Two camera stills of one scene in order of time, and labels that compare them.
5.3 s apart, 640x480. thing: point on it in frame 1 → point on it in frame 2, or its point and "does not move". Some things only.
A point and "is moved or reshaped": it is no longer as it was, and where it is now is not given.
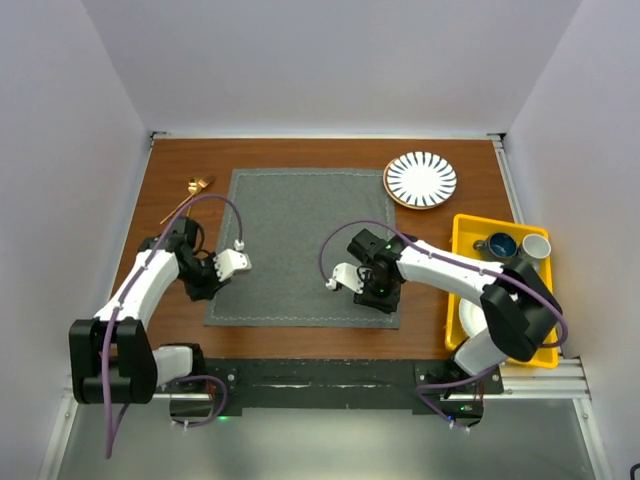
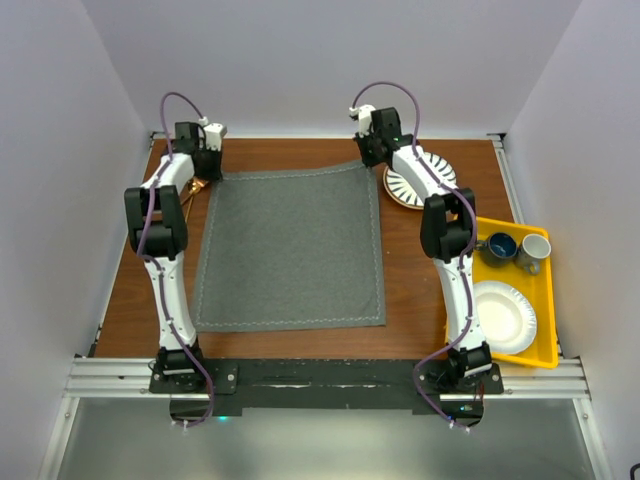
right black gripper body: (379, 293) → (367, 145)
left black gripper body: (201, 277) → (210, 161)
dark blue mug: (499, 245) does not move
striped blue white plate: (420, 180) does not move
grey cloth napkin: (286, 218) is moved or reshaped
